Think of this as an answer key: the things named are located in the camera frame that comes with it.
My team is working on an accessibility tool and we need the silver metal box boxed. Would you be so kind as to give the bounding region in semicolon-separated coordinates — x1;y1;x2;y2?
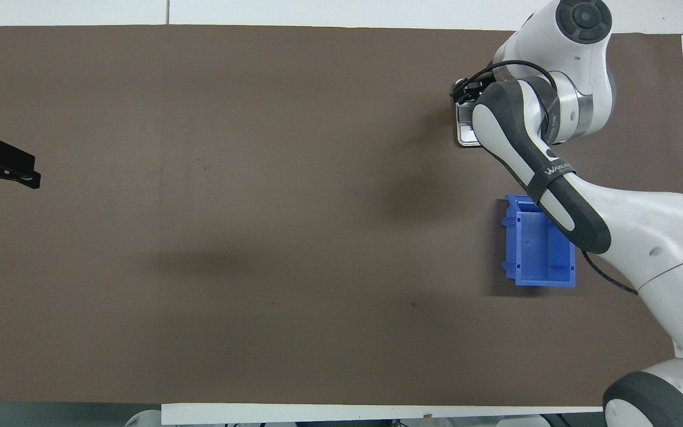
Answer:
455;101;486;148

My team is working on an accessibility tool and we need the blue plastic bin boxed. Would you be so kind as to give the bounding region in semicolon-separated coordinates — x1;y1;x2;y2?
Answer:
500;195;577;288

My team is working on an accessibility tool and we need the black cable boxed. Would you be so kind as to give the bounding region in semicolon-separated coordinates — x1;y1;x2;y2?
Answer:
450;59;559;105

